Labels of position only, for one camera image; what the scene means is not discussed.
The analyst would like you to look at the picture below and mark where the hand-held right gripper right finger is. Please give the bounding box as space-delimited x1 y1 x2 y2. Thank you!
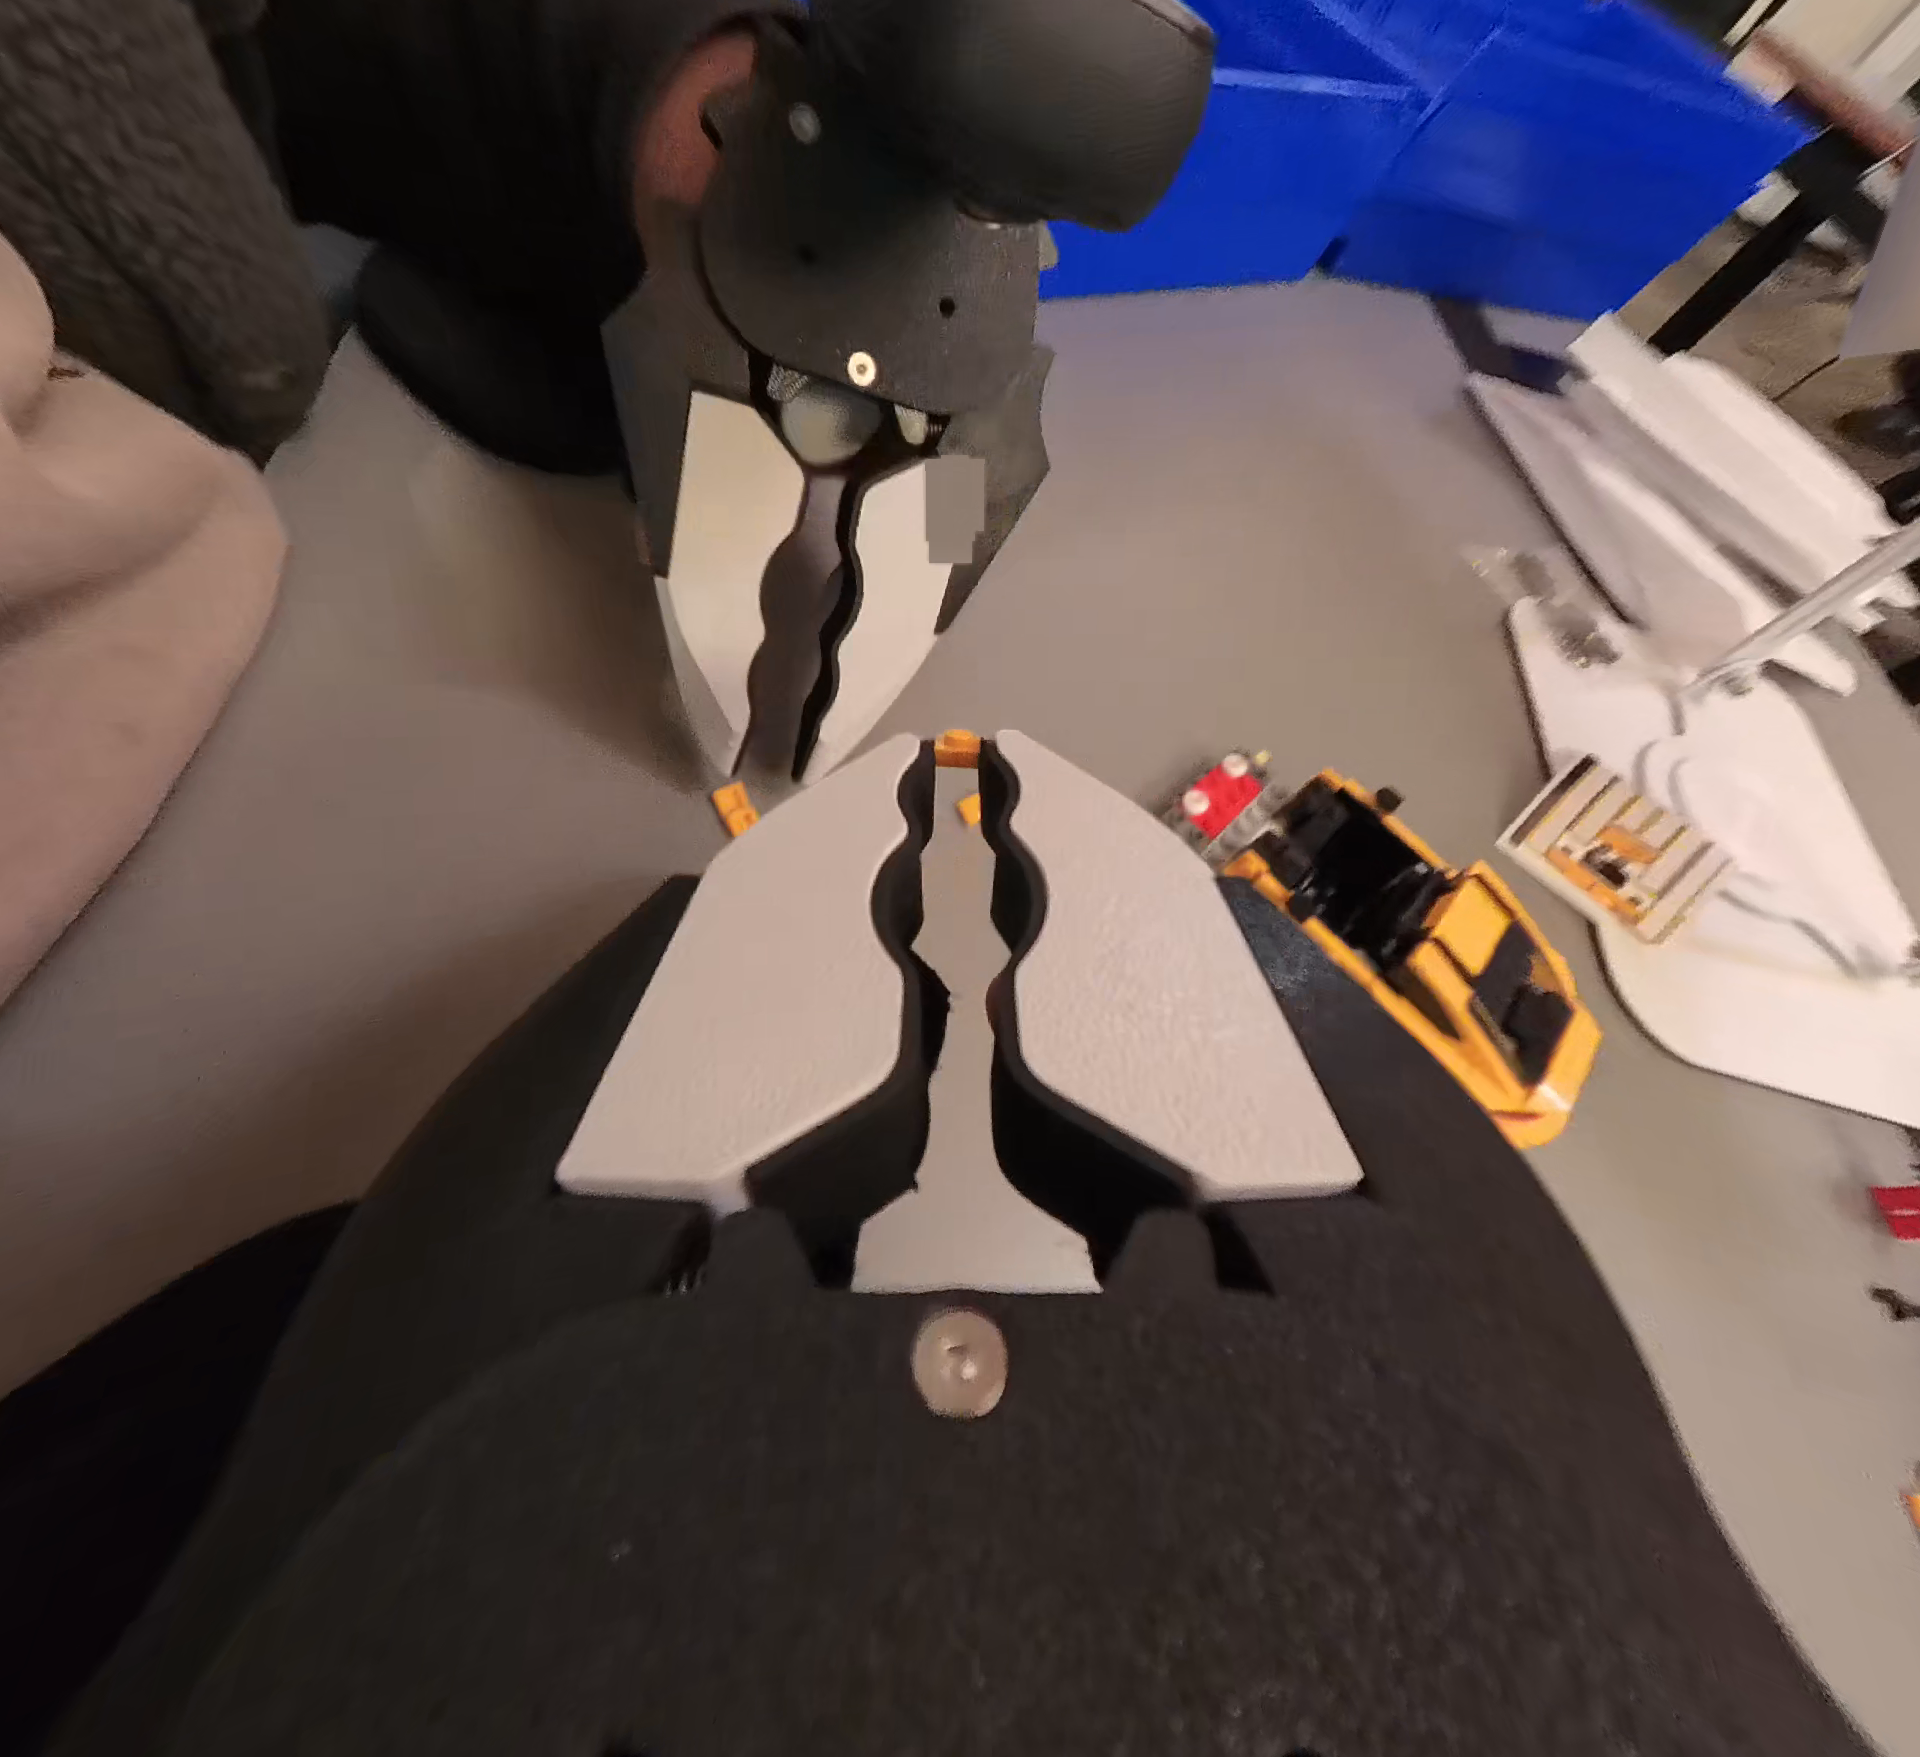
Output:
975 731 1366 1288

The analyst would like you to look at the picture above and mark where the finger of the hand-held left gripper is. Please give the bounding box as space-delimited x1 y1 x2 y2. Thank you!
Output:
658 387 843 786
792 452 984 786

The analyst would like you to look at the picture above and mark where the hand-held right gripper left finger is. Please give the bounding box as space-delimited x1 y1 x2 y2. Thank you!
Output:
556 731 955 1288

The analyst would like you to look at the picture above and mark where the person's left forearm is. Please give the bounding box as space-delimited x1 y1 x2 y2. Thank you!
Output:
227 0 810 476

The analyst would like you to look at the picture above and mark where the yellow lego car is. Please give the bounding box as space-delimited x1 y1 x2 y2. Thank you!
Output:
1162 749 1599 1153

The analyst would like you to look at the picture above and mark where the lego sticker sheet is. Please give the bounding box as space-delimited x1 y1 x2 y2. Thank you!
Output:
1495 754 1738 942

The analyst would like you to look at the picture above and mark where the person's left hand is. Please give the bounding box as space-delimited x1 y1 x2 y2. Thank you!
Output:
634 22 754 275

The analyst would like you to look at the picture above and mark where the white stand with metal poles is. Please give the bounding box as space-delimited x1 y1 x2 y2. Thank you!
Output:
1502 535 1920 1128

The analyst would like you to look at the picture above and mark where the beige shirt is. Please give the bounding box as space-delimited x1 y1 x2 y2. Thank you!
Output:
0 233 289 1008

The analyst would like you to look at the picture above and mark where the white paper scrap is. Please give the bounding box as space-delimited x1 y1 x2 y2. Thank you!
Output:
1466 310 1906 696

